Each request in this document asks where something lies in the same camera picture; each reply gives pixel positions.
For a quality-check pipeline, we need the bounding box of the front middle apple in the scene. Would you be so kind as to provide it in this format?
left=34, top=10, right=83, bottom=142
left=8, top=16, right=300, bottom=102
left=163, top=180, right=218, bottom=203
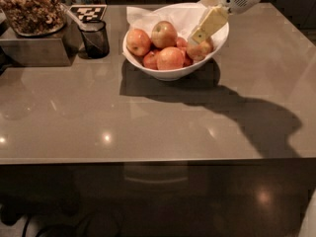
left=157, top=46, right=184, bottom=70

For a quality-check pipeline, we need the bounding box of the glass jar of nuts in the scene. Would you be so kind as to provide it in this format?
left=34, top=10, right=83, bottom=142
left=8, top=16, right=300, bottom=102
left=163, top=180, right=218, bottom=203
left=0, top=0, right=66, bottom=37

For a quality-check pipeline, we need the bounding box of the hidden middle red apple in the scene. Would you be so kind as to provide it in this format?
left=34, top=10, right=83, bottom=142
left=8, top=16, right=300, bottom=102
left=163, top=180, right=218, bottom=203
left=176, top=37, right=193, bottom=67

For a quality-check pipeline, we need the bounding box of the small lower left apple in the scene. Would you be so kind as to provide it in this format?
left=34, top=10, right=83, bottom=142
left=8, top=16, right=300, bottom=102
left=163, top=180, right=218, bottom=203
left=142, top=49, right=159, bottom=70

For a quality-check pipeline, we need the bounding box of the top middle apple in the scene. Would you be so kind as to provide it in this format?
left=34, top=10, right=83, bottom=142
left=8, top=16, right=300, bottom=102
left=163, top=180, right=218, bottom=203
left=151, top=21, right=178, bottom=48

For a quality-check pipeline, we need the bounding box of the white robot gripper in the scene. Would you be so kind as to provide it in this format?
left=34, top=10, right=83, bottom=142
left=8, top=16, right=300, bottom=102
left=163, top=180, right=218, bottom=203
left=188, top=0, right=261, bottom=44

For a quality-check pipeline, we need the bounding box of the black white fiducial marker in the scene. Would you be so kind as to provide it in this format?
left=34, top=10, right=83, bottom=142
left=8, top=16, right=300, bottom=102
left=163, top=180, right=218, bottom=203
left=70, top=5, right=107, bottom=22

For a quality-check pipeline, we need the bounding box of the white ceramic bowl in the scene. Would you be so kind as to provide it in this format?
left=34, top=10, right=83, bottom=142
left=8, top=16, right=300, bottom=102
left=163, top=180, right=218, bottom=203
left=122, top=2, right=230, bottom=82

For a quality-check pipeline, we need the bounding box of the black mesh cup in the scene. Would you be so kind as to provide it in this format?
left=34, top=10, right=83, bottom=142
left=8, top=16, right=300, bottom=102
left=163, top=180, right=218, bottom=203
left=79, top=20, right=110, bottom=58

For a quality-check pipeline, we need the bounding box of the grey metal box stand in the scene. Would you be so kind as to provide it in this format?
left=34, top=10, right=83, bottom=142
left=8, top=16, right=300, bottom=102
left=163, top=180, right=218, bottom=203
left=0, top=23, right=82, bottom=67

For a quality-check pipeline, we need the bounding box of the white paper bowl liner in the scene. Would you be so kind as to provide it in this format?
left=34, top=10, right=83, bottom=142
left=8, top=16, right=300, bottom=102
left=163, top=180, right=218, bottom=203
left=126, top=3, right=229, bottom=43

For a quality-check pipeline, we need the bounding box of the white spoon handle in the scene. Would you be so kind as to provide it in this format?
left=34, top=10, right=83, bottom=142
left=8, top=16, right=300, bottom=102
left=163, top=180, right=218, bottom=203
left=60, top=3, right=87, bottom=30

